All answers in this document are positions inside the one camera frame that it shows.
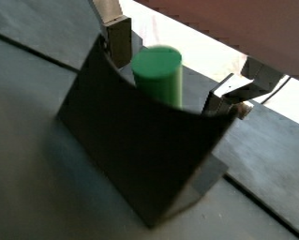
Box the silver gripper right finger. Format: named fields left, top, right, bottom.
left=201, top=56, right=284, bottom=119

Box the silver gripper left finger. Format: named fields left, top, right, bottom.
left=88, top=0, right=131, bottom=68

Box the green cylinder peg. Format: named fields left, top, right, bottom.
left=131, top=45, right=183, bottom=109

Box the black curved cradle stand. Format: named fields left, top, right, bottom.
left=58, top=37, right=236, bottom=227

